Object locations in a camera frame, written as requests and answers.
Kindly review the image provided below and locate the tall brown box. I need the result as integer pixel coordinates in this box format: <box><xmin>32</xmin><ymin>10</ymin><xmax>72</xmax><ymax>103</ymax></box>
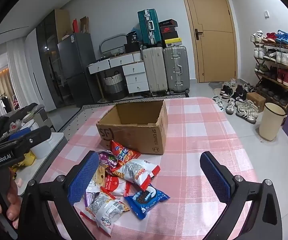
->
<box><xmin>80</xmin><ymin>16</ymin><xmax>89</xmax><ymax>34</ymax></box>

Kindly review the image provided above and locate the shoe rack with shoes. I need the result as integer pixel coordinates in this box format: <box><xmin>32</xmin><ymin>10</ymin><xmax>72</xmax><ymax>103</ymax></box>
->
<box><xmin>250</xmin><ymin>29</ymin><xmax>288</xmax><ymax>100</ymax></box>

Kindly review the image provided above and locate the white red-edged snack packet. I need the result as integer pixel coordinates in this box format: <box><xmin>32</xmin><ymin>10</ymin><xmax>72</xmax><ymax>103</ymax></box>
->
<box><xmin>110</xmin><ymin>160</ymin><xmax>160</xmax><ymax>192</ymax></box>

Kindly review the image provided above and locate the grey refrigerator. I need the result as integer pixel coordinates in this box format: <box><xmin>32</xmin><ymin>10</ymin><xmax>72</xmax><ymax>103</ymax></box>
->
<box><xmin>57</xmin><ymin>32</ymin><xmax>102</xmax><ymax>108</ymax></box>

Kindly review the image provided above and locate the dark brown shoe box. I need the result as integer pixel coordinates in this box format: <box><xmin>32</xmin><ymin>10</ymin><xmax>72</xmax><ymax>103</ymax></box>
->
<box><xmin>161</xmin><ymin>31</ymin><xmax>179</xmax><ymax>40</ymax></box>

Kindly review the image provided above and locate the yellow black shoe box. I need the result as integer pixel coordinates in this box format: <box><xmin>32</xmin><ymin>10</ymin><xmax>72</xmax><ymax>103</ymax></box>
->
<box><xmin>164</xmin><ymin>38</ymin><xmax>183</xmax><ymax>47</ymax></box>

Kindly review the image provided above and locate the red triangular crisp packet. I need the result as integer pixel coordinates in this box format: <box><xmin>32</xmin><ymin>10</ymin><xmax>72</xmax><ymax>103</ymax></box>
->
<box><xmin>109</xmin><ymin>140</ymin><xmax>142</xmax><ymax>170</ymax></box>

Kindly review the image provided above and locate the white wardrobe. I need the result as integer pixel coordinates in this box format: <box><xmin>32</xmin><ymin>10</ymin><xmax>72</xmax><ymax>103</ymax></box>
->
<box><xmin>25</xmin><ymin>27</ymin><xmax>57</xmax><ymax>113</ymax></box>

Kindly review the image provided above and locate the white side table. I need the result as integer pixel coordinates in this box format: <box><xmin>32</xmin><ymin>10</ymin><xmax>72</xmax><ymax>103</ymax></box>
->
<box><xmin>14</xmin><ymin>130</ymin><xmax>68</xmax><ymax>198</ymax></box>

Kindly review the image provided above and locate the white purple snack packet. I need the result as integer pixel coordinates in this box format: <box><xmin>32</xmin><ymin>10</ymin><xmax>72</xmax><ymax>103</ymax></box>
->
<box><xmin>85</xmin><ymin>180</ymin><xmax>102</xmax><ymax>208</ymax></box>

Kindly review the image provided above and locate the cream waste bin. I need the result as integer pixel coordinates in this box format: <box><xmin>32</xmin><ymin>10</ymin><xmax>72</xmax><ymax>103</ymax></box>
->
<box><xmin>259</xmin><ymin>102</ymin><xmax>287</xmax><ymax>141</ymax></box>

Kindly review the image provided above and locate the person's left hand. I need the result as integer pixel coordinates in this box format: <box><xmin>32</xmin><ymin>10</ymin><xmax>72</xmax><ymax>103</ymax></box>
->
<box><xmin>0</xmin><ymin>169</ymin><xmax>21</xmax><ymax>229</ymax></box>

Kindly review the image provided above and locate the grey door mat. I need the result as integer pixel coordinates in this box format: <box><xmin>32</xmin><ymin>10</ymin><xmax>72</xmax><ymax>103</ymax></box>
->
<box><xmin>208</xmin><ymin>81</ymin><xmax>237</xmax><ymax>98</ymax></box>

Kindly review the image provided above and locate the black red-logo shoe box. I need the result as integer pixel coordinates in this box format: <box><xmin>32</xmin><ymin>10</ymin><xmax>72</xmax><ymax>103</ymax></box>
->
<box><xmin>160</xmin><ymin>26</ymin><xmax>178</xmax><ymax>34</ymax></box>

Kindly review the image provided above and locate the small cardboard box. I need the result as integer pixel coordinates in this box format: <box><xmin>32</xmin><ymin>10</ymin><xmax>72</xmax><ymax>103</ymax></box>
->
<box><xmin>246</xmin><ymin>92</ymin><xmax>266</xmax><ymax>113</ymax></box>

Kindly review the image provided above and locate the blue cookie packet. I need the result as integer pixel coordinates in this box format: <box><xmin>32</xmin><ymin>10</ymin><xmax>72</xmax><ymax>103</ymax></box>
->
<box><xmin>124</xmin><ymin>184</ymin><xmax>170</xmax><ymax>220</ymax></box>

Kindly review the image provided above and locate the silver suitcase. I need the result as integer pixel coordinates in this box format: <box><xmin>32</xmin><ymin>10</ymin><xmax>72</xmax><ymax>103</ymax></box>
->
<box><xmin>163</xmin><ymin>45</ymin><xmax>190</xmax><ymax>95</ymax></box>

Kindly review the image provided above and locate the white drawer desk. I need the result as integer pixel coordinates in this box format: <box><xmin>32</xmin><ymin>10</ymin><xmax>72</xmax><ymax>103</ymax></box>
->
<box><xmin>88</xmin><ymin>51</ymin><xmax>150</xmax><ymax>97</ymax></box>

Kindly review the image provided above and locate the white orange snack packet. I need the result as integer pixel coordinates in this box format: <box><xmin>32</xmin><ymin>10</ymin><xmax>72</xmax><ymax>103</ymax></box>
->
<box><xmin>85</xmin><ymin>192</ymin><xmax>131</xmax><ymax>238</ymax></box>

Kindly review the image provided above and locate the clear yellow biscuit packet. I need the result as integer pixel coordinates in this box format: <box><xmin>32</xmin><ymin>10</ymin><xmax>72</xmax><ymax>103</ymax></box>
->
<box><xmin>94</xmin><ymin>166</ymin><xmax>109</xmax><ymax>188</ymax></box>

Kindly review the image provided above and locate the yellow toy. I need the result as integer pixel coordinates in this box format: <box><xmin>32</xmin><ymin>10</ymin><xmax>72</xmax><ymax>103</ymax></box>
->
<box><xmin>12</xmin><ymin>151</ymin><xmax>36</xmax><ymax>173</ymax></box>

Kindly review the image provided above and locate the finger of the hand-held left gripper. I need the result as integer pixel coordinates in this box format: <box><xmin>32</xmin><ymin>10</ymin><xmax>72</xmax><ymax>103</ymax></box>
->
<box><xmin>0</xmin><ymin>126</ymin><xmax>52</xmax><ymax>155</ymax></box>
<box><xmin>0</xmin><ymin>127</ymin><xmax>32</xmax><ymax>143</ymax></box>

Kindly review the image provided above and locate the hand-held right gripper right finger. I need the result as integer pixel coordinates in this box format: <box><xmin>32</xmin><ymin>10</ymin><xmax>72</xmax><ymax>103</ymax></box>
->
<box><xmin>200</xmin><ymin>151</ymin><xmax>281</xmax><ymax>240</ymax></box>

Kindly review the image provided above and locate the woven laundry basket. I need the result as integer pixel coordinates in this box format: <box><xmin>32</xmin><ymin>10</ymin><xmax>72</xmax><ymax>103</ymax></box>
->
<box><xmin>101</xmin><ymin>71</ymin><xmax>127</xmax><ymax>100</ymax></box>

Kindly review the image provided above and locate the grey storage box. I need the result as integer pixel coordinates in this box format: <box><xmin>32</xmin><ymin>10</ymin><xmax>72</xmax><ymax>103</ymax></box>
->
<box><xmin>33</xmin><ymin>106</ymin><xmax>48</xmax><ymax>123</ymax></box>

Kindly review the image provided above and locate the tan wooden door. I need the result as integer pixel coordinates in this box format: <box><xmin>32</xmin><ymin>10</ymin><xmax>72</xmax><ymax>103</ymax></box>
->
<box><xmin>178</xmin><ymin>0</ymin><xmax>238</xmax><ymax>83</ymax></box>

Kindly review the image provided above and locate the oval mirror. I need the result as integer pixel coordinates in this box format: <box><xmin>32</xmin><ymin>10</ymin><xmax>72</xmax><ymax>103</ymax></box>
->
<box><xmin>99</xmin><ymin>33</ymin><xmax>127</xmax><ymax>57</ymax></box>

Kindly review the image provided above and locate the dark glass cabinet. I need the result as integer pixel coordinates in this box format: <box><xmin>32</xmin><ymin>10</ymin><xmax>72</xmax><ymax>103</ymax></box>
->
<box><xmin>36</xmin><ymin>9</ymin><xmax>71</xmax><ymax>110</ymax></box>

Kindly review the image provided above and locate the beige suitcase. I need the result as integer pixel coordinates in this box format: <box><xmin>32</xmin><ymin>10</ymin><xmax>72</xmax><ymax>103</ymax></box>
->
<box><xmin>142</xmin><ymin>45</ymin><xmax>165</xmax><ymax>93</ymax></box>

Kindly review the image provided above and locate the red white snack packet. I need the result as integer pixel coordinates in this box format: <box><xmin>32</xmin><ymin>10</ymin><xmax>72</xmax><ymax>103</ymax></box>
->
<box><xmin>100</xmin><ymin>176</ymin><xmax>127</xmax><ymax>197</ymax></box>

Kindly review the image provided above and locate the white cup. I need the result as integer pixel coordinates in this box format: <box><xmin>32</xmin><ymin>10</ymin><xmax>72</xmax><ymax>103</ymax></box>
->
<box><xmin>30</xmin><ymin>140</ymin><xmax>51</xmax><ymax>159</ymax></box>

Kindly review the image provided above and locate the white curtain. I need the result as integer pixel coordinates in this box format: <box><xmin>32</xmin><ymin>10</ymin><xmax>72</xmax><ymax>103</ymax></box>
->
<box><xmin>0</xmin><ymin>39</ymin><xmax>35</xmax><ymax>113</ymax></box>

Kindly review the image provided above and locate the scattered pile of sneakers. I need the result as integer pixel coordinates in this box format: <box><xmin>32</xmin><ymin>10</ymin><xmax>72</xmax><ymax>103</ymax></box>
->
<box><xmin>212</xmin><ymin>78</ymin><xmax>259</xmax><ymax>125</ymax></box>

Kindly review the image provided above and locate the brown cardboard box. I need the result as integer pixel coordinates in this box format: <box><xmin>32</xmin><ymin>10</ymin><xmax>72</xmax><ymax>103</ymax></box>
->
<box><xmin>96</xmin><ymin>99</ymin><xmax>168</xmax><ymax>155</ymax></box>

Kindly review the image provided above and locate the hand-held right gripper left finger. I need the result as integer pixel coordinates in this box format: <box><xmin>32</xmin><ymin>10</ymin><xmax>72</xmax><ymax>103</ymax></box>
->
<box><xmin>18</xmin><ymin>150</ymin><xmax>100</xmax><ymax>240</ymax></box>

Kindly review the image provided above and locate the teal suitcase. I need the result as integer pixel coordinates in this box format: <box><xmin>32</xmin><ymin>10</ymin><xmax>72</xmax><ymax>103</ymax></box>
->
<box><xmin>137</xmin><ymin>9</ymin><xmax>162</xmax><ymax>47</ymax></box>

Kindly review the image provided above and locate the bamboo shoe rack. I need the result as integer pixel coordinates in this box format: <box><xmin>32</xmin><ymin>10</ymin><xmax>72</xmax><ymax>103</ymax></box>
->
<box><xmin>254</xmin><ymin>40</ymin><xmax>288</xmax><ymax>108</ymax></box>

